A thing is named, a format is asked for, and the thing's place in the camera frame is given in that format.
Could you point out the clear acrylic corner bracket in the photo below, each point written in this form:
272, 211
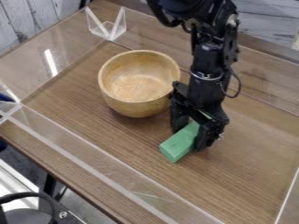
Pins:
107, 30

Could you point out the blue object at left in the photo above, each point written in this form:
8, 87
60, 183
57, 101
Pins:
5, 98

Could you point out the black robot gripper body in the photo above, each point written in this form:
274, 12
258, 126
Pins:
203, 94

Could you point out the clear acrylic enclosure wall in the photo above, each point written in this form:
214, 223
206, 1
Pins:
104, 154

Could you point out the green rectangular block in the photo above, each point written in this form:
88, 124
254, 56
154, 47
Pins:
179, 144

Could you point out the black chair armrest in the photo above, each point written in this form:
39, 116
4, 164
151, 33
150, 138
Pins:
27, 208

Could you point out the black table leg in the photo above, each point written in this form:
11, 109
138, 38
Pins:
49, 185

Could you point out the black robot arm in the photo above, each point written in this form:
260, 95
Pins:
211, 21

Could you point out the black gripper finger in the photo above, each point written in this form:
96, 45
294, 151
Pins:
179, 115
211, 129

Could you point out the light wooden bowl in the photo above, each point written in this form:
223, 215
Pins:
135, 81

